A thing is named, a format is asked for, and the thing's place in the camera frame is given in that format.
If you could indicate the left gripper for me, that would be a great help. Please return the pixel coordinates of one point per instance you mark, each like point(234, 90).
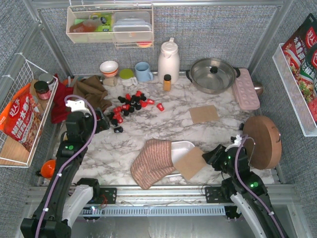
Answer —
point(102, 121)

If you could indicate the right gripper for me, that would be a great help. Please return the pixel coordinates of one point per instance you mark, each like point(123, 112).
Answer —
point(212, 156)

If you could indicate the black capsule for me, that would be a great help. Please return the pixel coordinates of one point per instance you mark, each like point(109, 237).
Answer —
point(118, 129)

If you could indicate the tan scouring pad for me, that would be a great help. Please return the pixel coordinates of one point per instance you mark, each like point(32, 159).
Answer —
point(203, 114)
point(191, 163)

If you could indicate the white storage tray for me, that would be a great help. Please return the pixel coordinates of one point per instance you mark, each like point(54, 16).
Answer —
point(180, 149)

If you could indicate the striped pink cloth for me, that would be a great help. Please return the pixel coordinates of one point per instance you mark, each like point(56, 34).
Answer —
point(153, 163)

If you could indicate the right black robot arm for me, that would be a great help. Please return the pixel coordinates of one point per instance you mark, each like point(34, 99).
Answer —
point(245, 190)

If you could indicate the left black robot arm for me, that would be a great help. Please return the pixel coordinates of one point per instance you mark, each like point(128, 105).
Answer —
point(64, 161)

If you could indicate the pile of capsules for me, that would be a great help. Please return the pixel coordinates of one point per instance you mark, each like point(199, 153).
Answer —
point(129, 104)

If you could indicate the brown cloth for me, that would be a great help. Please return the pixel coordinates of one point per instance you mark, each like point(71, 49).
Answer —
point(93, 91)

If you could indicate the small glass cup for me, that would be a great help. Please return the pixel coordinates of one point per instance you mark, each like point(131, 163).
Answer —
point(111, 81)

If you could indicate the red cloth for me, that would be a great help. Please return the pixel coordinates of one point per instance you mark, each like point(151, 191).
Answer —
point(60, 111)

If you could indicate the round wooden board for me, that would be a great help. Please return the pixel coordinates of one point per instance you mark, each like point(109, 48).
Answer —
point(264, 149)

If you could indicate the green lid cup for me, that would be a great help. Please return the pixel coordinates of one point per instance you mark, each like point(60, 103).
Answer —
point(127, 77)

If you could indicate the white orange bowl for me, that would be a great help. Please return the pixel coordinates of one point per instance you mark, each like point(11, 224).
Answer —
point(109, 68)

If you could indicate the lone red capsule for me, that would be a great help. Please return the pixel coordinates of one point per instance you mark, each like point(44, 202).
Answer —
point(160, 107)

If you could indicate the blue mug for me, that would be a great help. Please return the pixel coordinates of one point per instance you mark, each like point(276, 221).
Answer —
point(143, 72)

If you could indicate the pink egg tray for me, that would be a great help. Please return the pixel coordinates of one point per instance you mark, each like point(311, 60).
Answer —
point(244, 92)

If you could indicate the red jar black lid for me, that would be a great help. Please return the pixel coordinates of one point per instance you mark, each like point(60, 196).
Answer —
point(42, 90)

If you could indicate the orange ball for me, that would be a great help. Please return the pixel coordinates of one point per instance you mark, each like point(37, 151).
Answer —
point(48, 168)

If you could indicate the orange spice bottle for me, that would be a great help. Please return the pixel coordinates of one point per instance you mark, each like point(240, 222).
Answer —
point(167, 82)

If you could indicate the red snack bag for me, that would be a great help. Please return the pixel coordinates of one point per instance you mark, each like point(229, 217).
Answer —
point(19, 120)

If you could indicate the steel pot with lid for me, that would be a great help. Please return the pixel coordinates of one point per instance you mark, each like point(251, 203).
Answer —
point(212, 76)

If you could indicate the white thermos jug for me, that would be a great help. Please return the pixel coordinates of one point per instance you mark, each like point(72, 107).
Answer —
point(169, 61)

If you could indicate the clear plastic containers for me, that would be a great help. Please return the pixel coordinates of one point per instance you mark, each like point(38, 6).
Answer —
point(132, 26)

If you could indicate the green label bottle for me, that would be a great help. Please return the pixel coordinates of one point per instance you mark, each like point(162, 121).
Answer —
point(106, 21)

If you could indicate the red seasoning packets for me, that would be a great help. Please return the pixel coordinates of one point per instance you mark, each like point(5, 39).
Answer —
point(300, 51)

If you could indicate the metal base rail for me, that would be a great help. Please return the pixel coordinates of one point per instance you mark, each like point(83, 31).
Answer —
point(170, 200)

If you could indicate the white wire basket left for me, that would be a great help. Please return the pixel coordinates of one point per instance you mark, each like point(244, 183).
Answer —
point(12, 153)

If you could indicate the white wire basket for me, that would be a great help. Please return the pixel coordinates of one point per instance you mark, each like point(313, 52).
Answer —
point(12, 153)
point(299, 105)

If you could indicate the white wire basket right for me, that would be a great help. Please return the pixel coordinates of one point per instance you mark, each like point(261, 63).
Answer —
point(299, 105)

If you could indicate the cream wall shelf basket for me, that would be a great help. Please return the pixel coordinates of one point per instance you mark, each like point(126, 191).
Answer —
point(81, 29)

